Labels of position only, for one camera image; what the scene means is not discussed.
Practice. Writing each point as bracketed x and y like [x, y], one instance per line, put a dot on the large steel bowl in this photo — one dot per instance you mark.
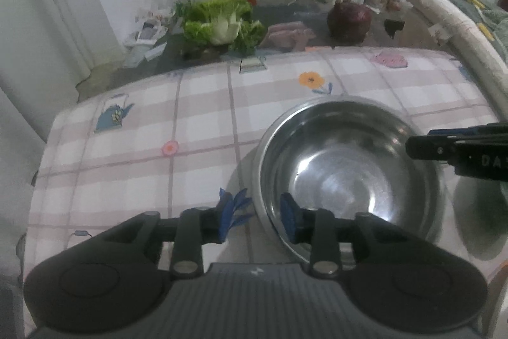
[337, 164]

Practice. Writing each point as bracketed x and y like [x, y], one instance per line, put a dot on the checked floral tablecloth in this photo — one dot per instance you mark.
[139, 164]

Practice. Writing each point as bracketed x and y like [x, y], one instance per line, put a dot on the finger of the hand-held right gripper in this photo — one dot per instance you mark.
[430, 149]
[464, 130]

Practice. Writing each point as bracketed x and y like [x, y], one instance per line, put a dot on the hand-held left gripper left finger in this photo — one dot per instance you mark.
[224, 222]

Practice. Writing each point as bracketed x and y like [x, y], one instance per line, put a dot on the black plastic piece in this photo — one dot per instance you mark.
[393, 27]

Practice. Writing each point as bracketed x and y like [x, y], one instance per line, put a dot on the pink meat package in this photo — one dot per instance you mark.
[289, 36]

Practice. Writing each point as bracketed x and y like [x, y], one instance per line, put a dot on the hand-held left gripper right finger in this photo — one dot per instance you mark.
[289, 222]

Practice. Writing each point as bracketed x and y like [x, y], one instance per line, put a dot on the purple cabbage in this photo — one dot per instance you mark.
[349, 21]

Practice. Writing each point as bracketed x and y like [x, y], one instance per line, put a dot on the green lettuce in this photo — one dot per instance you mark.
[218, 27]

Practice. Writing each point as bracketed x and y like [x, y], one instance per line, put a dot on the white padded rail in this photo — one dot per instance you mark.
[468, 37]

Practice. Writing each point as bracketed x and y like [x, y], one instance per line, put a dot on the crumpled plastic bags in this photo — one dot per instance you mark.
[145, 33]

